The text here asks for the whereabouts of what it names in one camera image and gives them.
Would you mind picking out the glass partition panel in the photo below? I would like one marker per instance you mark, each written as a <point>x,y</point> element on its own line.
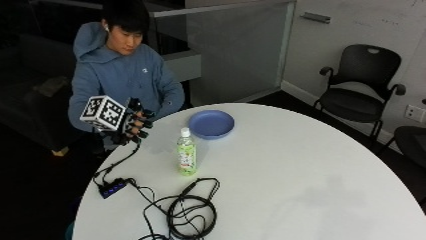
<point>234,50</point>

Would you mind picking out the the person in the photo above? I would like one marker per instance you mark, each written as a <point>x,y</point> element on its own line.
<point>120,71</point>

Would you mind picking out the blue plate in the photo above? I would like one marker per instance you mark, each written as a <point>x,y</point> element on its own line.
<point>210,124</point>

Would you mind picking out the white marker cube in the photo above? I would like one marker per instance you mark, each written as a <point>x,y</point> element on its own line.
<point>102,112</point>

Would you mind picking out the white earbud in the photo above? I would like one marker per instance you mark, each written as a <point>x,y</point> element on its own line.
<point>106,28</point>

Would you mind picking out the white wall outlet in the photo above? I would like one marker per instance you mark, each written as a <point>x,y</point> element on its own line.
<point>415,113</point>

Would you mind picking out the dark sofa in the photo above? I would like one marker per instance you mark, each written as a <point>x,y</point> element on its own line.
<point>37,90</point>

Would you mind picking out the green drink bottle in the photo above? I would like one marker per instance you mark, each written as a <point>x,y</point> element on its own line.
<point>186,154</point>

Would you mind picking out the black usb hub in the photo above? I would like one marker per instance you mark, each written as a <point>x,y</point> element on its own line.
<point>113,188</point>

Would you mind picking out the black office chair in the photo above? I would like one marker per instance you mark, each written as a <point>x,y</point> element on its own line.
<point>359,90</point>

